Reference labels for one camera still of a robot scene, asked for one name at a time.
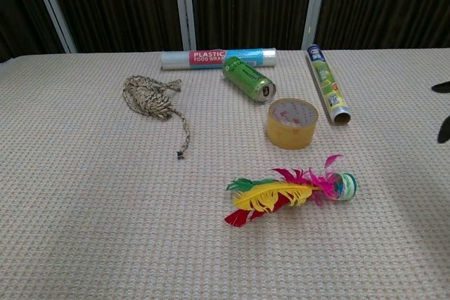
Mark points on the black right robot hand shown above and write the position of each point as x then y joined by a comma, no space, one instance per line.
443,133

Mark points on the colourful feather shuttlecock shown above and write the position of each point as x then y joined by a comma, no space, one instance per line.
281,192

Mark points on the green cling film tube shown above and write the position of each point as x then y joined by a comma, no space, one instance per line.
327,84

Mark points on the yellow packing tape roll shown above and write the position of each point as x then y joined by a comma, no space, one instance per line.
292,124

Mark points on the green drink can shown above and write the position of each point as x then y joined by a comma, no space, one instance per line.
249,79

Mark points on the dark pleated curtain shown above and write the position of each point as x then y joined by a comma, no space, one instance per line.
246,1

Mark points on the plastic food wrap roll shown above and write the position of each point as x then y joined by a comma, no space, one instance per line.
218,58

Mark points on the woven beige tablecloth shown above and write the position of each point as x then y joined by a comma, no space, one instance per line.
140,208

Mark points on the white partition frame post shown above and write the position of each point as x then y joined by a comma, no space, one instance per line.
52,5
314,5
184,5

